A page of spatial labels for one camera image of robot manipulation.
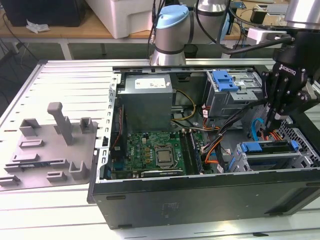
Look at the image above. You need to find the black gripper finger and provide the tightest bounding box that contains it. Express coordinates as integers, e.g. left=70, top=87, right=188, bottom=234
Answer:
left=260, top=70, right=276, bottom=133
left=270, top=90, right=311, bottom=132

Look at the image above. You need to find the orange power wire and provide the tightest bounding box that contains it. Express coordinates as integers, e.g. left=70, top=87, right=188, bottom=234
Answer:
left=263, top=129, right=286, bottom=143

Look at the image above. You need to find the blue data wire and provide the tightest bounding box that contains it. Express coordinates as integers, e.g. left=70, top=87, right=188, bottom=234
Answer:
left=250, top=117, right=268, bottom=142

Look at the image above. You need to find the hard disk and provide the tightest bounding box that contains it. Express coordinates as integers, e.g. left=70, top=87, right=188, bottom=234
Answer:
left=226, top=139, right=300, bottom=172

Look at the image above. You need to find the silver disk bay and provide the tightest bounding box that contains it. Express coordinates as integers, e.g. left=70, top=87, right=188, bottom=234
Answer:
left=226, top=139, right=313, bottom=173

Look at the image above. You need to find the wooden desk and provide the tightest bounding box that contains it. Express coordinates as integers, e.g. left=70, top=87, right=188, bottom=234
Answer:
left=0, top=12, right=156, bottom=40
left=224, top=4, right=288, bottom=43

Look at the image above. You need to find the blue plastic drive latch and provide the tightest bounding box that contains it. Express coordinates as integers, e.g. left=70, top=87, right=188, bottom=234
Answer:
left=211, top=71, right=238, bottom=93

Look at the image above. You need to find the silver drive cage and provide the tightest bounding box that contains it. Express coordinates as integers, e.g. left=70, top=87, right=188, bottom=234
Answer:
left=203, top=69, right=273, bottom=121

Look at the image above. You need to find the flat grey box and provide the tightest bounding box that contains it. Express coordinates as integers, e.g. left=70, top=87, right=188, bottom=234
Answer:
left=266, top=4, right=287, bottom=16

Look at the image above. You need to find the small black cube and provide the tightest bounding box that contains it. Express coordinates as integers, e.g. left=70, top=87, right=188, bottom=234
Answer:
left=250, top=8, right=266, bottom=25

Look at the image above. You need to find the black waste bin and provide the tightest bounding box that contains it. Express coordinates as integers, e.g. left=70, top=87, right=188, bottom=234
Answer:
left=184, top=44, right=199, bottom=60

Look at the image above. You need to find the RAM stick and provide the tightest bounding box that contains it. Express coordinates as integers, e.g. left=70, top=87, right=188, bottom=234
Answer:
left=188, top=129, right=203, bottom=175

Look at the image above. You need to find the black RAM slot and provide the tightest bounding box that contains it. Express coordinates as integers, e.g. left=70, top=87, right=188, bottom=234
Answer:
left=179, top=131, right=193, bottom=175

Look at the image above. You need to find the grey power supply unit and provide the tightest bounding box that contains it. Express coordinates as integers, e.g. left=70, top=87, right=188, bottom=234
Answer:
left=116, top=74, right=174, bottom=132

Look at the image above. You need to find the silver CPU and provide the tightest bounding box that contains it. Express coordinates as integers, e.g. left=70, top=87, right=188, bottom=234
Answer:
left=157, top=151, right=173, bottom=165

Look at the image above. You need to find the black open PC case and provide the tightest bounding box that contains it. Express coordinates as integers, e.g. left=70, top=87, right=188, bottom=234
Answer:
left=86, top=64, right=320, bottom=230

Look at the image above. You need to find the CPU socket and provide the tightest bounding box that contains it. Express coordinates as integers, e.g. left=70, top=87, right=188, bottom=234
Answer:
left=153, top=145, right=177, bottom=169

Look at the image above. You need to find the black graphics card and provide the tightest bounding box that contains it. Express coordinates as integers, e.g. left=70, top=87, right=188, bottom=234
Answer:
left=139, top=169, right=184, bottom=179

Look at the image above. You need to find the green motherboard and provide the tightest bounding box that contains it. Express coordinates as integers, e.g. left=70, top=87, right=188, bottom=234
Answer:
left=111, top=129, right=208, bottom=178

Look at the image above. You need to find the large white plastic bin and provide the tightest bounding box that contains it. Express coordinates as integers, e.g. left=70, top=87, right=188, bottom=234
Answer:
left=86, top=0, right=163, bottom=40

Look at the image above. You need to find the grey parts rack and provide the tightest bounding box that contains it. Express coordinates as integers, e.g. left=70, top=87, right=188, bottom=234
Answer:
left=0, top=101, right=100, bottom=192

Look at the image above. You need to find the black computer box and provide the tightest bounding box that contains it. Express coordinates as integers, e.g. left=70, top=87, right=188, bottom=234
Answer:
left=2, top=0, right=87, bottom=28

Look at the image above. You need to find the white crumpled tissue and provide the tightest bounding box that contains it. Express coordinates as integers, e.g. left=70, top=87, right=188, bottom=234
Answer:
left=26, top=19, right=51, bottom=34

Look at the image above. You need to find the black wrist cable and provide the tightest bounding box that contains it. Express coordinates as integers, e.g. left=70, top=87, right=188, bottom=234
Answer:
left=221, top=36, right=294, bottom=55

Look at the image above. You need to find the black cable bundle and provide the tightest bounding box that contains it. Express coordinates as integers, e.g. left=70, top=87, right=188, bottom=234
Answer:
left=201, top=98, right=270, bottom=153

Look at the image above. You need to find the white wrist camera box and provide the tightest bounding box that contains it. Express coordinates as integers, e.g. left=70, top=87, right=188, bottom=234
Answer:
left=246, top=26, right=289, bottom=45

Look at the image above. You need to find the yellow black power cable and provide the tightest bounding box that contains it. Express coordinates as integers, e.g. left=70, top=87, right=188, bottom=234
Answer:
left=172, top=89, right=196, bottom=122

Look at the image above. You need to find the orange data wire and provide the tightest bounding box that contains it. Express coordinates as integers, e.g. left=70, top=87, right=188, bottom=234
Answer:
left=204, top=139, right=225, bottom=166

